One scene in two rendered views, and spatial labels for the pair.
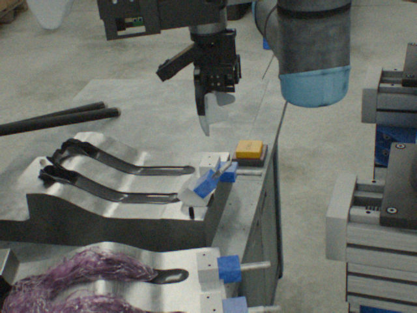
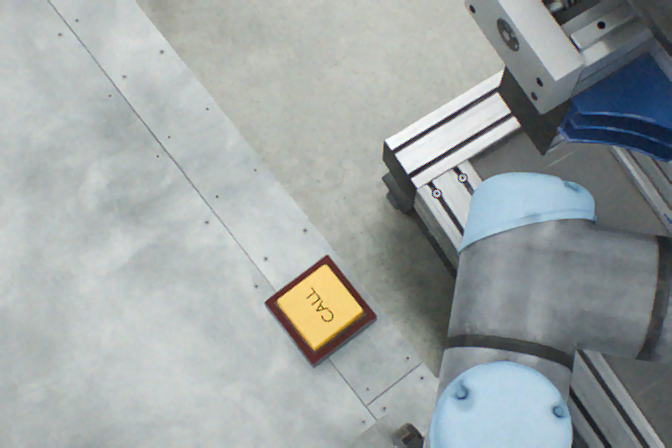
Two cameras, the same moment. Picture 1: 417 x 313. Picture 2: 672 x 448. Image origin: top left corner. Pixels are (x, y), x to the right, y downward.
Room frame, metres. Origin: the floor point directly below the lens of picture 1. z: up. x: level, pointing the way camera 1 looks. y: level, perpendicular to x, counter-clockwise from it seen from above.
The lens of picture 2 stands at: (1.12, 0.08, 2.07)
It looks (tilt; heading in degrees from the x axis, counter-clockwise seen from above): 75 degrees down; 308
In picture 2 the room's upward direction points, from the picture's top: 2 degrees counter-clockwise
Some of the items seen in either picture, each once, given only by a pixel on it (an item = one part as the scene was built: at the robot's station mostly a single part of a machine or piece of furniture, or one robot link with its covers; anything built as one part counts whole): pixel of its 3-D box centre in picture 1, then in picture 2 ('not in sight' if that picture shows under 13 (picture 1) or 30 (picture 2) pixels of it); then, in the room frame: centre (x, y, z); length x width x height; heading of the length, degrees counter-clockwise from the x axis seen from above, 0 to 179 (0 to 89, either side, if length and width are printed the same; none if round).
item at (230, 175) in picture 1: (231, 171); not in sight; (1.09, -0.05, 0.89); 0.13 x 0.05 x 0.05; 73
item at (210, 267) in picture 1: (234, 268); not in sight; (0.82, -0.03, 0.86); 0.13 x 0.05 x 0.05; 90
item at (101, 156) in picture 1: (111, 171); not in sight; (1.11, 0.21, 0.92); 0.35 x 0.16 x 0.09; 73
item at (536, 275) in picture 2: not in sight; (549, 278); (1.12, -0.13, 1.31); 0.11 x 0.11 x 0.08; 25
